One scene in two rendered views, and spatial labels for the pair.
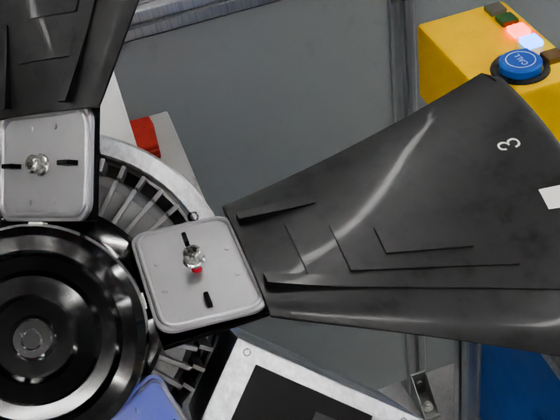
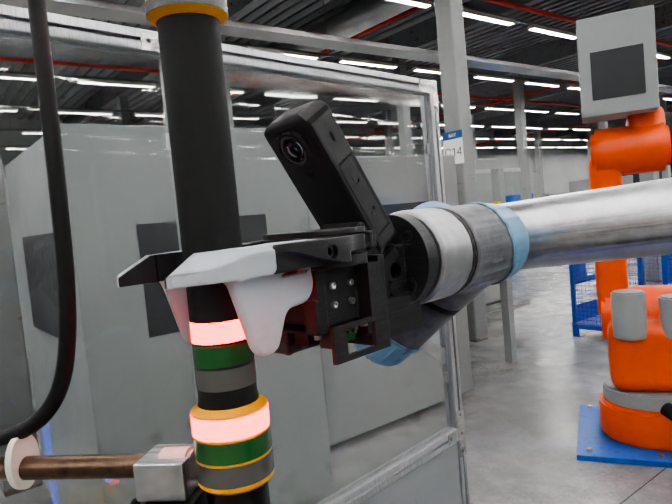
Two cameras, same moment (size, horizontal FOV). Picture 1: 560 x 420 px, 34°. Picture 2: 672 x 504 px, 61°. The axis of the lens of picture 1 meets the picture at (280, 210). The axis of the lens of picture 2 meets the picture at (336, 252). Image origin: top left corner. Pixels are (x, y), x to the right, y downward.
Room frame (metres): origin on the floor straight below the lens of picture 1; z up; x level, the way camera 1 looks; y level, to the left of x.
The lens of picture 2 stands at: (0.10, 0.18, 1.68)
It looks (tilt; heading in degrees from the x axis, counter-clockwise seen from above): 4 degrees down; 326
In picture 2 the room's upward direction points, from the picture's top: 5 degrees counter-clockwise
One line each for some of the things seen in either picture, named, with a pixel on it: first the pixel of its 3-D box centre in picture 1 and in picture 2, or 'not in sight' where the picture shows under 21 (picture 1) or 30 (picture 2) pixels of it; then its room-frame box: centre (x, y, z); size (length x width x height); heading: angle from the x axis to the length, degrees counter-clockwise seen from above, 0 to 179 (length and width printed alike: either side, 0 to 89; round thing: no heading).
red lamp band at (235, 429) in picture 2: not in sight; (230, 417); (0.40, 0.06, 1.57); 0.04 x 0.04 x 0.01
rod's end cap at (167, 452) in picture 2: not in sight; (177, 464); (0.42, 0.08, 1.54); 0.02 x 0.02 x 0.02; 47
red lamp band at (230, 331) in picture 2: not in sight; (220, 327); (0.40, 0.06, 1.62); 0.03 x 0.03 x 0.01
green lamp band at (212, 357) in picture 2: not in sight; (223, 350); (0.40, 0.06, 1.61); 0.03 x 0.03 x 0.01
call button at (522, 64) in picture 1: (520, 65); not in sight; (0.72, -0.25, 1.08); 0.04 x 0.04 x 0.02
